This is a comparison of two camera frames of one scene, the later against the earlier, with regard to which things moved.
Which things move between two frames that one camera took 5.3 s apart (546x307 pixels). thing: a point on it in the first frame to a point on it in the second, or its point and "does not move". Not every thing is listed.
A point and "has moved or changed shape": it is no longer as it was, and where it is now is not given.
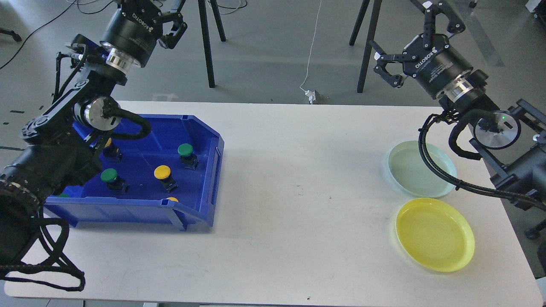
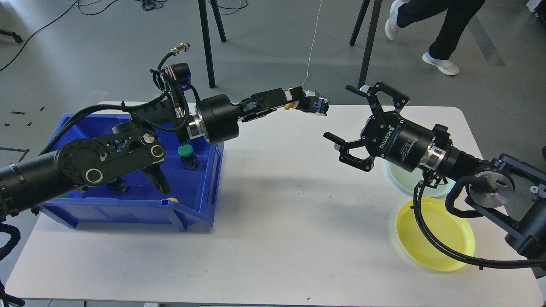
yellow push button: x=162 y=172 has moved or changed shape
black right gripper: x=437 y=67 to x=410 y=145
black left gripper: x=134 y=30 to x=219 y=117
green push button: x=114 y=182 does not move
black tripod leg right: x=370 y=36 does not move
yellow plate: x=435 y=234 does not move
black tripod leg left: x=202 y=4 does not move
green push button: x=185 y=152 does not move
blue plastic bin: x=171 y=175 does not move
